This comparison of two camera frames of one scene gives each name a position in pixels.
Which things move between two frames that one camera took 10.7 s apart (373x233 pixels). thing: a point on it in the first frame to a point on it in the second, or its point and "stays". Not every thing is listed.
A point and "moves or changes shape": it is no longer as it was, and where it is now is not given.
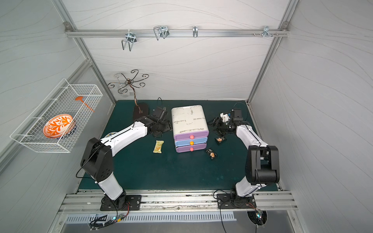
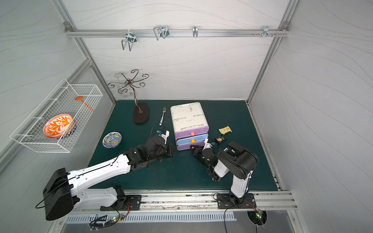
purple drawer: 191,135 moves or changes shape
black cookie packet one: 219,140 stays
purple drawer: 191,147 stays
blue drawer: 190,141 stays
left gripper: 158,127 to 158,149
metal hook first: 131,38 stays
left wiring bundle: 96,224 stays
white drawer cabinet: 189,118 stays
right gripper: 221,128 to 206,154
